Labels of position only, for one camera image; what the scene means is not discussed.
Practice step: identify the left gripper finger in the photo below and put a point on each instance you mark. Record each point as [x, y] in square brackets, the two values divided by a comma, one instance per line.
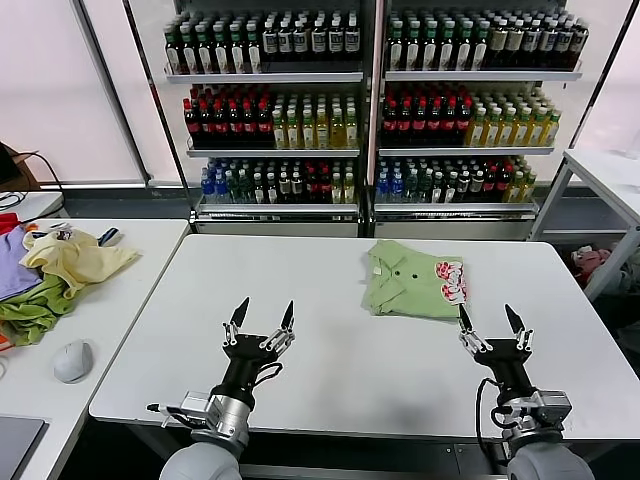
[287, 322]
[239, 320]

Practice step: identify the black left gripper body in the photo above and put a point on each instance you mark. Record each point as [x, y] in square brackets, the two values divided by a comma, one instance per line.
[245, 365]

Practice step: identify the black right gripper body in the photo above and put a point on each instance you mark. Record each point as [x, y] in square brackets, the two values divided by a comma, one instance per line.
[505, 365]

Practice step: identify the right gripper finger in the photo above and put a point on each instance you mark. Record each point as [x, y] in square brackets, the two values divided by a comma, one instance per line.
[515, 322]
[467, 327]

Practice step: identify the light green polo shirt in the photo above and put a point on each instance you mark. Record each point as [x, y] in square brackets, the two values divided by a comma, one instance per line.
[405, 295]

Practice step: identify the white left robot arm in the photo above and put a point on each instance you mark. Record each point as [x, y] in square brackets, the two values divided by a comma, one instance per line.
[205, 460]

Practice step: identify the pink cloth pile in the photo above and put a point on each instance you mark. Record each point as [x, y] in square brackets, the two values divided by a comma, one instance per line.
[590, 260]

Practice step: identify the grey cloth pile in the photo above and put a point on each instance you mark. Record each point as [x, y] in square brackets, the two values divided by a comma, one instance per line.
[627, 270]

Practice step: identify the dark green drink bottle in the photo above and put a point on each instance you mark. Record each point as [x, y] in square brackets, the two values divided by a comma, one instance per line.
[425, 189]
[233, 190]
[245, 190]
[411, 189]

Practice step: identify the blue drink bottle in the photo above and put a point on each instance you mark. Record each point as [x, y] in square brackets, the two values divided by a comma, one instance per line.
[206, 190]
[397, 189]
[220, 190]
[382, 189]

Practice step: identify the white cap dark drink bottle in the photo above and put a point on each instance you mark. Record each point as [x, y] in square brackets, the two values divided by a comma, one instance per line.
[438, 189]
[258, 190]
[464, 189]
[450, 189]
[284, 190]
[297, 190]
[477, 189]
[271, 190]

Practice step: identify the red cap cola bottle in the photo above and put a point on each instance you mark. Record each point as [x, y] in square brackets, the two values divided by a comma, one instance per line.
[325, 190]
[235, 125]
[450, 122]
[264, 125]
[504, 189]
[249, 125]
[491, 189]
[389, 122]
[191, 125]
[435, 122]
[206, 125]
[465, 122]
[404, 122]
[220, 125]
[419, 122]

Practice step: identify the blue white striped item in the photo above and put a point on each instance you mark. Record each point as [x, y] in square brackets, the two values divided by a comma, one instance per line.
[111, 235]

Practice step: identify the pale yellow garment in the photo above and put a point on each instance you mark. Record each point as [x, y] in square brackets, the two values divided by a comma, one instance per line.
[85, 260]

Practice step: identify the grey computer mouse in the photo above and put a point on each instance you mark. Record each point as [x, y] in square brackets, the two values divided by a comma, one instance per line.
[74, 361]

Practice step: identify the printed garment tag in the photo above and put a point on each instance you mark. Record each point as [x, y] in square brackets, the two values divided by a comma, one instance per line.
[63, 232]

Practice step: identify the crumpled green garment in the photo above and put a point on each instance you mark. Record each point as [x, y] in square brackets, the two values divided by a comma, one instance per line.
[30, 312]

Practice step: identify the purple garment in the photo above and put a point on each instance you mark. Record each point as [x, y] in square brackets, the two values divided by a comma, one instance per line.
[12, 265]

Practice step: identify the orange item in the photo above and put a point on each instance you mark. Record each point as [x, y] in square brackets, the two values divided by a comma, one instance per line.
[4, 342]

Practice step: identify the grey laptop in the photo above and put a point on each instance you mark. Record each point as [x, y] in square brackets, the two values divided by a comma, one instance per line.
[17, 445]

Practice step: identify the metal beverage display shelf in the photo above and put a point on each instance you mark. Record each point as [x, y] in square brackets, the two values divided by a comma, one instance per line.
[475, 76]
[300, 78]

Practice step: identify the red garment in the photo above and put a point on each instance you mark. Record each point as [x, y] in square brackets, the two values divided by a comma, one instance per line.
[6, 222]

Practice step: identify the brown cardboard box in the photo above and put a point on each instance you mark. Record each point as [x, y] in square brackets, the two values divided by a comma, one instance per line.
[29, 172]

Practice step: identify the green cap white label bottle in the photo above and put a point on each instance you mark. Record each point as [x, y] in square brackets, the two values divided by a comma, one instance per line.
[430, 55]
[396, 55]
[465, 55]
[254, 57]
[481, 55]
[204, 57]
[447, 55]
[220, 57]
[173, 57]
[413, 55]
[237, 57]
[188, 57]

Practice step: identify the dark bottle blue white label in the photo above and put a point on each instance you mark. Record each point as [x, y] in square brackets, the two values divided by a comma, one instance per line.
[352, 42]
[286, 42]
[301, 42]
[336, 42]
[319, 42]
[270, 42]

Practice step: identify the dark tea bottle pale label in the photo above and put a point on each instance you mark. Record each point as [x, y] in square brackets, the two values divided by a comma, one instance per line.
[515, 42]
[531, 42]
[565, 42]
[580, 42]
[498, 42]
[548, 42]

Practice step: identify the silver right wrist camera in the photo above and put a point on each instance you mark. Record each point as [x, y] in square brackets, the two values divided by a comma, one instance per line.
[552, 407]

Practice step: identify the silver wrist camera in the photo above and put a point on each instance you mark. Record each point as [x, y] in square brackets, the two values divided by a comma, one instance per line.
[552, 407]
[200, 410]

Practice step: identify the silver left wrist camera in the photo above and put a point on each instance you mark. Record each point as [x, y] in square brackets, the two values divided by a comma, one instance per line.
[200, 410]

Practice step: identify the white metal frame table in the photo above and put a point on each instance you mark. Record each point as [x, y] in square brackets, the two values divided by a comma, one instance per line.
[600, 172]

